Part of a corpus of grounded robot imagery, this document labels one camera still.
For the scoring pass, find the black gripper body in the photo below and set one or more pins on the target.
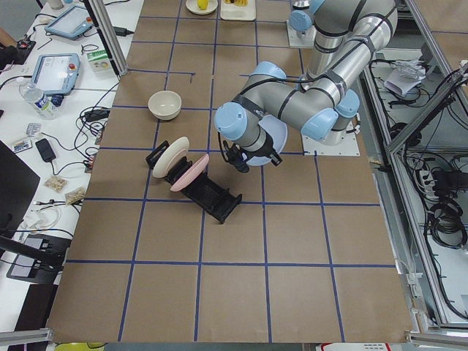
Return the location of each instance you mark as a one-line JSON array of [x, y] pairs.
[[268, 146]]

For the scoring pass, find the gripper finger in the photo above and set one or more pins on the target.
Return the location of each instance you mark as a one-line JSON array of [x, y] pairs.
[[275, 158]]

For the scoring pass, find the blue plate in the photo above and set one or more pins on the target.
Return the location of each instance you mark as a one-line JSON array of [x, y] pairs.
[[278, 131]]

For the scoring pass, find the sliced yellow bread loaf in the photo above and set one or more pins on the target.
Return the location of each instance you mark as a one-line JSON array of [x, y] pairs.
[[238, 3]]

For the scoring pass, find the pink plate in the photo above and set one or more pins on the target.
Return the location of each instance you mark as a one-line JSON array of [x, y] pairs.
[[190, 175]]

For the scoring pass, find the cream plate in rack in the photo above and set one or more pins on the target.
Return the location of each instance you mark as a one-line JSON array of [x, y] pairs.
[[169, 155]]

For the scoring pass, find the white round plate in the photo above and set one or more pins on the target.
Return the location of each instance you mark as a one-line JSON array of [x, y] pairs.
[[191, 5]]

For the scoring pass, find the black dish rack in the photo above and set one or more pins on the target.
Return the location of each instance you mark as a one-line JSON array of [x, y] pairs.
[[211, 197]]

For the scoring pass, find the white bowl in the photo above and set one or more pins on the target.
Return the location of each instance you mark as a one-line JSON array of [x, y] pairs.
[[165, 105]]

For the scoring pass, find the white rectangular tray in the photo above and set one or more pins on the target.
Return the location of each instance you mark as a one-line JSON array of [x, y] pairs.
[[232, 12]]

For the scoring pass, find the black power adapter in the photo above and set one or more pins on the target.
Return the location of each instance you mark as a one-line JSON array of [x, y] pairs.
[[96, 115]]

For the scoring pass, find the crumpled white paper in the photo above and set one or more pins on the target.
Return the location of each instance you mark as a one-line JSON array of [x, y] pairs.
[[405, 76]]

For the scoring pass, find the yellow lemon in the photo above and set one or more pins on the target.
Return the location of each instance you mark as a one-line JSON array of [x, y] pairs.
[[202, 4]]

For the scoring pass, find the green white carton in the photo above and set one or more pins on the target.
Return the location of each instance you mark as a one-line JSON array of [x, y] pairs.
[[98, 60]]

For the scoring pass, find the black phone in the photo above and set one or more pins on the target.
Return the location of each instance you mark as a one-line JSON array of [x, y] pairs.
[[45, 150]]

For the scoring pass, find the near teach pendant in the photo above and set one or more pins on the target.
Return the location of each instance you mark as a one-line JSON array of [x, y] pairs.
[[56, 73]]

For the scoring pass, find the teach pendant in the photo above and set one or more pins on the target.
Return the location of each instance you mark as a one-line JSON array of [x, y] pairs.
[[56, 73], [71, 24]]

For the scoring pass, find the plastic water bottle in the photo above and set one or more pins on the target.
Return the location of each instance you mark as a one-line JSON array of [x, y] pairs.
[[39, 101]]

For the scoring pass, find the far teach pendant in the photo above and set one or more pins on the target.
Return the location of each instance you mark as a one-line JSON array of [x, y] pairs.
[[71, 24]]

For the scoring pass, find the black monitor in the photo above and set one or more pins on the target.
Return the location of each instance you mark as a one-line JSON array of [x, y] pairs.
[[18, 187]]

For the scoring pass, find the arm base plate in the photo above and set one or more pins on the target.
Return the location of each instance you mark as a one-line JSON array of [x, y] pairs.
[[340, 141], [304, 39]]

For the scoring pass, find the aluminium frame post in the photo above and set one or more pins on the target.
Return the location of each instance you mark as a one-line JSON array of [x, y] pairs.
[[101, 20]]

